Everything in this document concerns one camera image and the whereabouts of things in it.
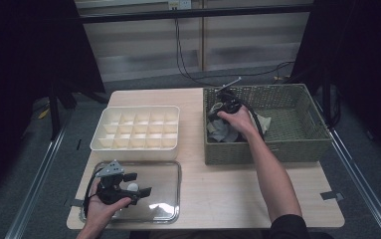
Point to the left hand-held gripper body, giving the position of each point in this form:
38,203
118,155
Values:
110,192

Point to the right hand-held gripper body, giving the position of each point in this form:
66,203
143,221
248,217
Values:
229,101

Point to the grey sock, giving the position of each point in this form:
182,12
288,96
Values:
216,132
231,136

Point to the cream divided organizer box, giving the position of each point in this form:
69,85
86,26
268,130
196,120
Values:
135,152

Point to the clear plastic lid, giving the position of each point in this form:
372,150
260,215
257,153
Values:
164,179

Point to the black sock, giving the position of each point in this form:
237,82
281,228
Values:
241,136

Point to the green woven basket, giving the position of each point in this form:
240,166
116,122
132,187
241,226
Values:
294,119

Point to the person's left hand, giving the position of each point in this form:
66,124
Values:
100,212

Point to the person's right hand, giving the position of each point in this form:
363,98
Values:
241,121

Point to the white round lid knob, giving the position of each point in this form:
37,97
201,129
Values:
133,187

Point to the grey tape strip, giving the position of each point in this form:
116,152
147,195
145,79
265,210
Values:
330,195
77,202

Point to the black horizontal bar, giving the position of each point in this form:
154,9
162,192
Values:
194,14

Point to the black metal stand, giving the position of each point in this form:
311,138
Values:
54,113

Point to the person's black sleeve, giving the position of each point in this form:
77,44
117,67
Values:
290,229

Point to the black curtain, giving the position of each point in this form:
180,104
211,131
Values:
19,66
360,49

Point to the metal floor rail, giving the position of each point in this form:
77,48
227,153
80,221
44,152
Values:
35,189
363,186

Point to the white wall socket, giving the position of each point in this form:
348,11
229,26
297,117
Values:
179,4

